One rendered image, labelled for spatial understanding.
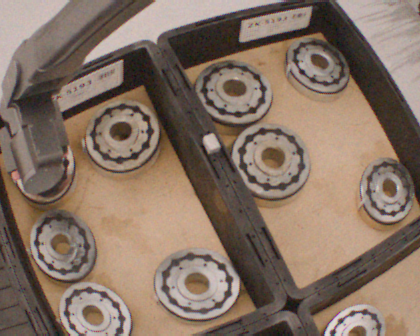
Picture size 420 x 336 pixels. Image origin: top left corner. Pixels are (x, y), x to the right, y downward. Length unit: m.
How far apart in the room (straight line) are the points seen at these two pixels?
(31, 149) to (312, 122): 0.45
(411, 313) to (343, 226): 0.20
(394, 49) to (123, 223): 0.67
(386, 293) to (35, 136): 0.53
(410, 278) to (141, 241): 0.39
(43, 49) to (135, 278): 0.38
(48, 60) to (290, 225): 0.45
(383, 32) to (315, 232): 0.55
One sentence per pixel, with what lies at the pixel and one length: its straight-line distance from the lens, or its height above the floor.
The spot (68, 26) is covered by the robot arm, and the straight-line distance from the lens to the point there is 0.57.
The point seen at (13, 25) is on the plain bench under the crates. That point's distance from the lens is 1.30.
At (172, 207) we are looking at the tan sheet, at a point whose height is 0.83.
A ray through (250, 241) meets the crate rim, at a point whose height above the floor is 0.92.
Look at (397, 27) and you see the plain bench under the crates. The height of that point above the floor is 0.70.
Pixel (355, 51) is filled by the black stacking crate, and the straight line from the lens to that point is 1.00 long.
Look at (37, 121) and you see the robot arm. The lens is 0.69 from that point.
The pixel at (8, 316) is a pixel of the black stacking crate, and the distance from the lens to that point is 0.89.
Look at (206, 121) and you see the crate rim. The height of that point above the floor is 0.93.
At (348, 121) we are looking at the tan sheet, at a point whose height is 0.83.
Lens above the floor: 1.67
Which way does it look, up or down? 64 degrees down
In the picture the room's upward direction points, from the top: 8 degrees clockwise
